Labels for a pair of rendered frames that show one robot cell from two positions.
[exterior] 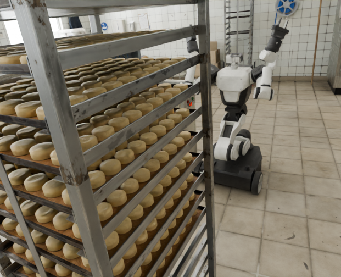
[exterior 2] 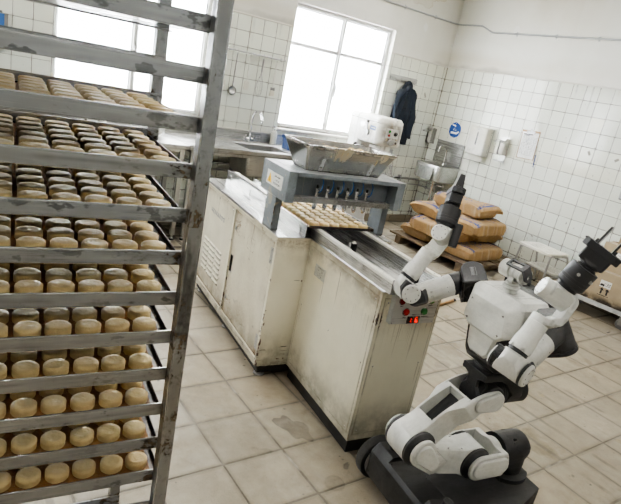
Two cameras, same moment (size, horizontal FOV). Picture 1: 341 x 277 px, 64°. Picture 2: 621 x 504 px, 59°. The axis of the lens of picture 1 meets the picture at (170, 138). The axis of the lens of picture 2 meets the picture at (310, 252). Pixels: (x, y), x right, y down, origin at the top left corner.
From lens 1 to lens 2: 0.88 m
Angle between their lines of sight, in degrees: 28
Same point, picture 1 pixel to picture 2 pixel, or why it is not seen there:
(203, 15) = (197, 153)
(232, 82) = (488, 314)
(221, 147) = (405, 427)
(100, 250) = not seen: outside the picture
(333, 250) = not seen: outside the picture
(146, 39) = (13, 152)
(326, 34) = not seen: outside the picture
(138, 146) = not seen: outside the picture
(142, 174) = not seen: outside the picture
